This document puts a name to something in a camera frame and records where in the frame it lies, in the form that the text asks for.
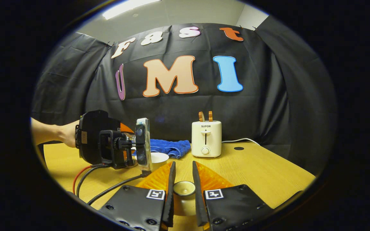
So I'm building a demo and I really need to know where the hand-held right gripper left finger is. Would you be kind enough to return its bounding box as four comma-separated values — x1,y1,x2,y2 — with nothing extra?
98,161,176,231

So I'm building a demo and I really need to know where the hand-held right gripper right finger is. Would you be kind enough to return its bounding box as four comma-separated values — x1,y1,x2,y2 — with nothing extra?
192,160,274,231

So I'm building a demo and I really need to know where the yellow teacup lid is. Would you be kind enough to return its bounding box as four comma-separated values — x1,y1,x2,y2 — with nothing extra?
173,181,198,216

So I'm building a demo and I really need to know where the blue towel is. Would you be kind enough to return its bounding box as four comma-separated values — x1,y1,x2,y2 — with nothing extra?
132,139,191,159

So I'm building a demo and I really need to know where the white toaster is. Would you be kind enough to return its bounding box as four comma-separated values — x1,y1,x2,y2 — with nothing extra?
191,121,222,158

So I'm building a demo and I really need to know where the black backdrop cloth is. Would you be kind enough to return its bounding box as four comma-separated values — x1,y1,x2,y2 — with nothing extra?
31,16,338,175

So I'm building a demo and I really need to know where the black cable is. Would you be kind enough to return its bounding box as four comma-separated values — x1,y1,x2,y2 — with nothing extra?
87,172,148,206
76,164,108,198

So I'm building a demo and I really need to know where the red cable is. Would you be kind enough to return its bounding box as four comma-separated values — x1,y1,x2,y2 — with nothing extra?
73,164,95,194

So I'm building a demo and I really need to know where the white toaster cable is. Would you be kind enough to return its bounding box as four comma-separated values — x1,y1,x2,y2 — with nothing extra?
221,138,261,147

